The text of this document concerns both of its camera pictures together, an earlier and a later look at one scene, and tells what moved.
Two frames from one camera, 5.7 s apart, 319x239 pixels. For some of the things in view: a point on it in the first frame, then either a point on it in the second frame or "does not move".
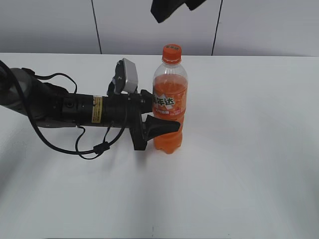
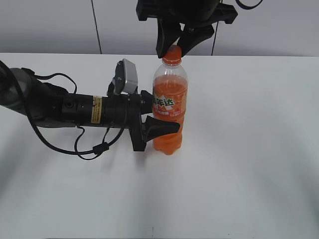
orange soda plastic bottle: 170,86 does not move
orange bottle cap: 171,54 does not move
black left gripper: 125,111 does not move
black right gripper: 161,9 → 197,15
